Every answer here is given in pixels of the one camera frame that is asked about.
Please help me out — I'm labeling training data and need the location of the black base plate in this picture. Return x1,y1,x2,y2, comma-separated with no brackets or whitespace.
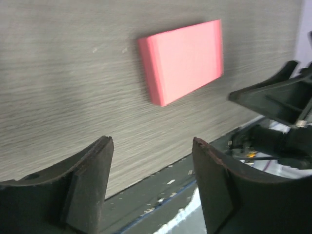
100,155,197,234

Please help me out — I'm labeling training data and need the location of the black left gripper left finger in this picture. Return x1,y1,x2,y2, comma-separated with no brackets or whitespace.
0,136,114,234

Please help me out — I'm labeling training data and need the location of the pink paper box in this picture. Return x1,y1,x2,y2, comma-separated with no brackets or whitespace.
138,19,223,107

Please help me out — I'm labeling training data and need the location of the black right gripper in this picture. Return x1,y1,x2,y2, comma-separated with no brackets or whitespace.
228,60,312,170

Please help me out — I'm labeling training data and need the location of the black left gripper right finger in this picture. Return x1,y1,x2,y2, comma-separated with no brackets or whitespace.
192,138,312,234

